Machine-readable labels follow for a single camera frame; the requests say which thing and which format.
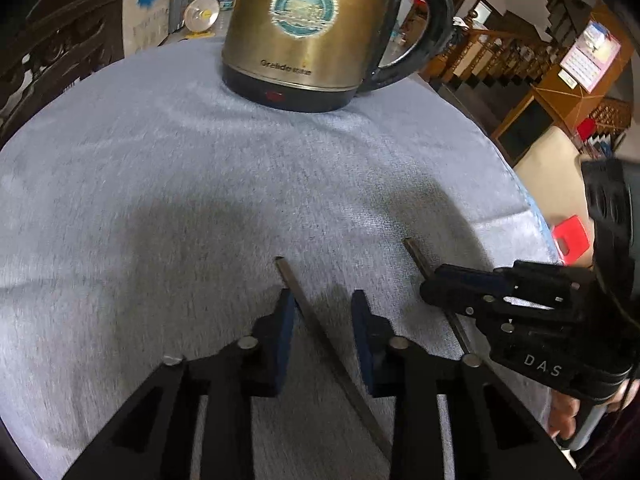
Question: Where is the pink wall calendar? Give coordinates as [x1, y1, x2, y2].
[559, 21, 622, 93]

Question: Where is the beige sofa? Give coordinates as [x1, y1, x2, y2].
[512, 125, 601, 241]

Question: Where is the person's right hand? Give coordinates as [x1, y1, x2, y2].
[547, 390, 582, 439]

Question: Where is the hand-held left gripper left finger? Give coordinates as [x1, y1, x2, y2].
[62, 289, 297, 480]

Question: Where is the white chest freezer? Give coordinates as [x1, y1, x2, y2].
[122, 0, 173, 56]

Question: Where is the gold electric kettle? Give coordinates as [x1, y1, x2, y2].
[221, 0, 455, 113]

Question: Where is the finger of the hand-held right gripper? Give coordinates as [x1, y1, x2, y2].
[422, 280, 586, 341]
[434, 260, 596, 306]

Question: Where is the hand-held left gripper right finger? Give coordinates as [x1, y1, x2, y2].
[351, 289, 583, 480]

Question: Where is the wooden glass-door cabinet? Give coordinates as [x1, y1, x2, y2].
[492, 80, 581, 166]

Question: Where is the red plastic chair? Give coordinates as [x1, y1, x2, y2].
[550, 215, 596, 266]

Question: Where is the light blue table cover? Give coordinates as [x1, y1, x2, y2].
[510, 165, 558, 266]

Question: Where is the wooden stair railing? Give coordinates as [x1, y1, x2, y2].
[425, 25, 566, 91]

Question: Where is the dark wooden chopstick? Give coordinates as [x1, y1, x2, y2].
[275, 256, 393, 461]
[402, 237, 483, 361]

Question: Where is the grey table cloth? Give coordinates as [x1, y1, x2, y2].
[0, 37, 546, 480]

